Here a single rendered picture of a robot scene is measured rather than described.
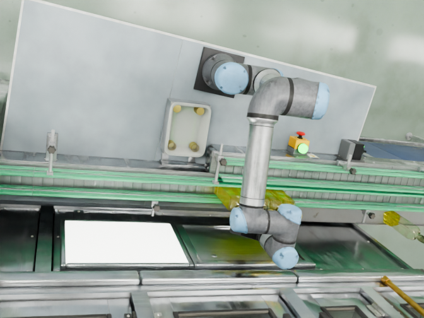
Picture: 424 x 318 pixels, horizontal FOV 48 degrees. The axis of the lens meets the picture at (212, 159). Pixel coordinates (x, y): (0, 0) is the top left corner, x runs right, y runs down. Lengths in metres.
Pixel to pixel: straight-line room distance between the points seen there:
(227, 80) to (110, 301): 0.88
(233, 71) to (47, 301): 1.00
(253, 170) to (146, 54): 0.76
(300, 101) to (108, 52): 0.84
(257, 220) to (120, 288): 0.46
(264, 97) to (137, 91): 0.72
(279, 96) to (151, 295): 0.72
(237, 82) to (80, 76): 0.61
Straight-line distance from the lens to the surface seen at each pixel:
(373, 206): 2.36
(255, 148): 1.42
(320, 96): 1.47
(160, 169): 1.95
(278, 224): 1.48
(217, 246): 1.80
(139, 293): 1.51
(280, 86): 1.43
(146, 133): 2.02
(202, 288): 1.58
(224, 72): 1.80
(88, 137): 2.00
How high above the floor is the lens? 2.68
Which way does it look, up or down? 65 degrees down
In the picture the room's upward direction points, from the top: 137 degrees clockwise
